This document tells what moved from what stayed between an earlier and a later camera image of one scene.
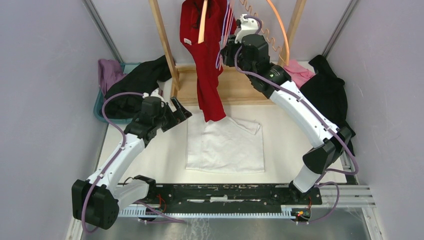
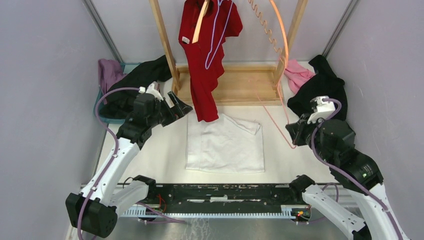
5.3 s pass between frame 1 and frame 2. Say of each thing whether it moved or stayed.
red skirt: stayed
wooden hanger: moved
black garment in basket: stayed
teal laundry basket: stayed
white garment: stayed
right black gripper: moved
